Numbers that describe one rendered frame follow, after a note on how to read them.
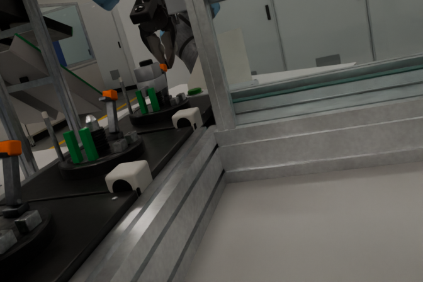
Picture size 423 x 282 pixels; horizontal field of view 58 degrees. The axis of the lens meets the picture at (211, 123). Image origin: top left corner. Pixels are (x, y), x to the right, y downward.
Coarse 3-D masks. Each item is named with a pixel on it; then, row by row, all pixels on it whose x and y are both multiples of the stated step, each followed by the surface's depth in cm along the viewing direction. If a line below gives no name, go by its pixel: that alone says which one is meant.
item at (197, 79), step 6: (198, 60) 135; (198, 66) 136; (192, 72) 139; (198, 72) 137; (192, 78) 140; (198, 78) 138; (204, 78) 136; (192, 84) 142; (198, 84) 139; (204, 84) 137
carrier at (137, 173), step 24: (48, 120) 59; (96, 120) 61; (72, 144) 57; (96, 144) 61; (120, 144) 58; (144, 144) 63; (168, 144) 63; (48, 168) 67; (72, 168) 57; (96, 168) 56; (120, 168) 51; (144, 168) 51; (24, 192) 58; (48, 192) 55; (72, 192) 53; (96, 192) 50
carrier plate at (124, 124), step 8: (200, 96) 95; (208, 96) 92; (192, 104) 88; (200, 104) 86; (208, 104) 84; (200, 112) 79; (208, 112) 80; (120, 120) 91; (128, 120) 89; (168, 120) 79; (120, 128) 83; (128, 128) 81; (136, 128) 79; (144, 128) 77; (152, 128) 76; (160, 128) 74; (168, 128) 73
